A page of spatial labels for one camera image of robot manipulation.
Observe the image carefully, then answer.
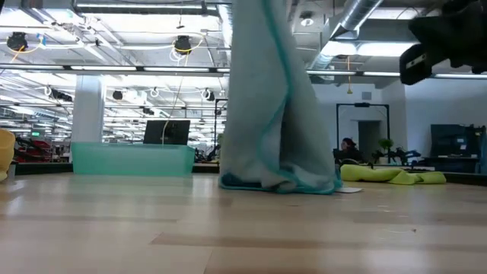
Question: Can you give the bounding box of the hanging yellow ceiling cable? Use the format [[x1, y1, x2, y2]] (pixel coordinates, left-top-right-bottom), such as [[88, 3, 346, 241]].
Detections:
[[161, 51, 191, 146]]

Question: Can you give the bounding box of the teal translucent plastic bin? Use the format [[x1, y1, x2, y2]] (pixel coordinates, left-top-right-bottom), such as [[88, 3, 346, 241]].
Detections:
[[70, 142, 196, 177]]

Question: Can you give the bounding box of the yellow microfiber towel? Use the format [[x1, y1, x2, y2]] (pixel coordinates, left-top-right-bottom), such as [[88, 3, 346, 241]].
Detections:
[[0, 128, 17, 183]]

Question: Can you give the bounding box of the small green room plant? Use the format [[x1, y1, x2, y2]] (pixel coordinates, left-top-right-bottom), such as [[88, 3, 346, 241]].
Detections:
[[377, 138, 395, 153]]

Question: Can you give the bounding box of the red shelving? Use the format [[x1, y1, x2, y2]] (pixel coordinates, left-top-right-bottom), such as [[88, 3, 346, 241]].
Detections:
[[14, 137, 53, 164]]

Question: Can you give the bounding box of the person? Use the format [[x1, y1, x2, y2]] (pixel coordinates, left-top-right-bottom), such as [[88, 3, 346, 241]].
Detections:
[[333, 137, 367, 165]]

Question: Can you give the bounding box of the black gantry frame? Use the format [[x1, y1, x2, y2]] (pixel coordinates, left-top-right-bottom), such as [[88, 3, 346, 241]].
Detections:
[[336, 101, 390, 150]]

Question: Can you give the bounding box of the black aluminium table frame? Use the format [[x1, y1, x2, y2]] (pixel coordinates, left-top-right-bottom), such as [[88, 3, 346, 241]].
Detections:
[[14, 161, 487, 187]]

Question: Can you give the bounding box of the silver spiral ventilation duct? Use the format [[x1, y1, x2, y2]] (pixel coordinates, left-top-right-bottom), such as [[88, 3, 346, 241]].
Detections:
[[307, 0, 384, 72]]

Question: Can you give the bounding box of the black ceiling cable reel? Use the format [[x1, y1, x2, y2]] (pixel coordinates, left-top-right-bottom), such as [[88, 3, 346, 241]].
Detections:
[[173, 34, 193, 55], [6, 31, 29, 52]]

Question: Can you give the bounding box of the blue microfiber towel teal edge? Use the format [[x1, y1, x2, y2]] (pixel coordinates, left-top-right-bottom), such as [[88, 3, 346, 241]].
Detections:
[[218, 0, 343, 196]]

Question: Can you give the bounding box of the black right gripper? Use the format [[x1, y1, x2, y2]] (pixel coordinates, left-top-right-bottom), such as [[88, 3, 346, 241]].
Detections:
[[398, 0, 487, 86]]

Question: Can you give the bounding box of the black computer monitor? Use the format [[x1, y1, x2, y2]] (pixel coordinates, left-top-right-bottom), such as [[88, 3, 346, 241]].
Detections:
[[142, 119, 191, 146]]

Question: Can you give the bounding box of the white structural pillar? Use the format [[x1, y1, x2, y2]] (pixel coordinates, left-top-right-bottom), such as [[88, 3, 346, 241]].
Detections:
[[70, 74, 106, 144]]

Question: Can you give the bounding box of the dark screen cabinet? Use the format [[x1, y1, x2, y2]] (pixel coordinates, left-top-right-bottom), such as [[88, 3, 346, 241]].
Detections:
[[429, 123, 487, 174]]

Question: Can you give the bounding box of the lime green microfiber towel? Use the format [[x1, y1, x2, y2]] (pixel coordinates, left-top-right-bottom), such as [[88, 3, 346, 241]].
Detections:
[[339, 164, 447, 186]]

